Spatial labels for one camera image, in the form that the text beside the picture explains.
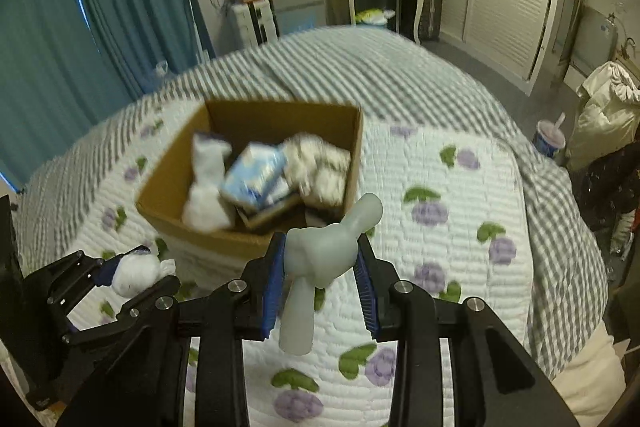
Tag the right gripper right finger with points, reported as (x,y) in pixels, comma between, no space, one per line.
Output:
(495,382)

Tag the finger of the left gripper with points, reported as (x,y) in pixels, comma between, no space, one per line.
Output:
(154,309)
(42,288)

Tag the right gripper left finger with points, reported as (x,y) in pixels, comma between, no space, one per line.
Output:
(143,382)

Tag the small white sock ball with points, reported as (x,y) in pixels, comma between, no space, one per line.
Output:
(138,272)

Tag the cream fluffy plush toy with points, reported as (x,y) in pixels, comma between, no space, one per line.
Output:
(316,169)

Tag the brown cardboard box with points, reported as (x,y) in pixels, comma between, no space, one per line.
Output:
(240,123)

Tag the blue tissue pack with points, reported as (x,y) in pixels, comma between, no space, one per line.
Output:
(253,175)

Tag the white floral quilted mat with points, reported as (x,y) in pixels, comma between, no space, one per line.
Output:
(454,223)

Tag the purple drink cup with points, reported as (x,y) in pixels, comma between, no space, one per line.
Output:
(549,138)

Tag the white jacket on chair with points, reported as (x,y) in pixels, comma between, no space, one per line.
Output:
(608,120)

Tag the teal window curtain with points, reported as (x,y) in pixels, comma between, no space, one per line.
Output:
(66,65)

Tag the white suitcase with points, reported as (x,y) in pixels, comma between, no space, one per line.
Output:
(253,23)

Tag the grey checked bed sheet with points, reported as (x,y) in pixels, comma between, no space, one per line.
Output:
(390,78)

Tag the grey washing machine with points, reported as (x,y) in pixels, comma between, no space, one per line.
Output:
(595,41)

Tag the dark suitcase by table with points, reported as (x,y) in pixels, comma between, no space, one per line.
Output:
(431,18)

